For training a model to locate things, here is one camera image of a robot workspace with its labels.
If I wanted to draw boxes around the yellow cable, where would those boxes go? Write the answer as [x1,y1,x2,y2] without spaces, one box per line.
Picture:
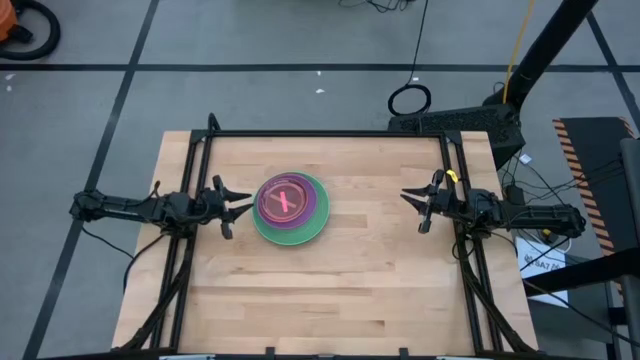
[502,0,537,105]

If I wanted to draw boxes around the grey upright post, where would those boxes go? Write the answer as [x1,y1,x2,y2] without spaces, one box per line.
[619,137,640,360]

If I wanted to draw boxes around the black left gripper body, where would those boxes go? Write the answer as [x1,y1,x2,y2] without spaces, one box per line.
[197,174,236,240]

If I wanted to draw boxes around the black camera stand pole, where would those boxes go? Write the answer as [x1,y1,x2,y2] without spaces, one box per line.
[482,0,600,109]

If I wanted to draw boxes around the black coiled floor cable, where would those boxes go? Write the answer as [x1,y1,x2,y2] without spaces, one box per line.
[387,0,433,117]

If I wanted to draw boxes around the black cable bundle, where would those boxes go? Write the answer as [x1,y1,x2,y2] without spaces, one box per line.
[499,152,626,274]

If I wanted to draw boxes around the white paper sign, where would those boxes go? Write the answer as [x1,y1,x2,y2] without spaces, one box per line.
[514,236,571,309]

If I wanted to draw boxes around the black vacuum hose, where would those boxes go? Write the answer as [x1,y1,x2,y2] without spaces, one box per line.
[0,0,62,62]

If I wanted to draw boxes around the black tangled cables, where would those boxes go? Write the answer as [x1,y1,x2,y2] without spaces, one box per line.
[339,0,416,14]

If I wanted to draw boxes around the black hazard-striped mat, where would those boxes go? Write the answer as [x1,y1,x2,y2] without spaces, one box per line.
[552,116,640,256]

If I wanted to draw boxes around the black power adapter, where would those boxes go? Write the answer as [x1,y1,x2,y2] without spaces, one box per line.
[503,184,527,206]

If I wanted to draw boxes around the orange vacuum cleaner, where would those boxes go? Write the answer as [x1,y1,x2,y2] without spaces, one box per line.
[0,0,19,43]

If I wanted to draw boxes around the large green plastic plate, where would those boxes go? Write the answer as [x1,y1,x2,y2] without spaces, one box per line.
[251,171,331,247]

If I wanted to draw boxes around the black aluminium table frame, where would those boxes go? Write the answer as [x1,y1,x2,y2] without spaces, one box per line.
[114,112,539,360]

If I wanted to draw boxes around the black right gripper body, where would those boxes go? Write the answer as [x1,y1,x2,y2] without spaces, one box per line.
[418,168,476,235]

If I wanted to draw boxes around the black slanted bar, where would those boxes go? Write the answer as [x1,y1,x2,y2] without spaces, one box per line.
[522,247,640,297]

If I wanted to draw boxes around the purple plastic plate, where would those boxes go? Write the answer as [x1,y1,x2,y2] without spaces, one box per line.
[255,172,319,231]

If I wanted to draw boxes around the small translucent pink plate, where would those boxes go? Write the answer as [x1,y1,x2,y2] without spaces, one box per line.
[262,178,309,225]

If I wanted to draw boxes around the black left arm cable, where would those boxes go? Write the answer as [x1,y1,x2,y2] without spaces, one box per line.
[79,224,171,296]

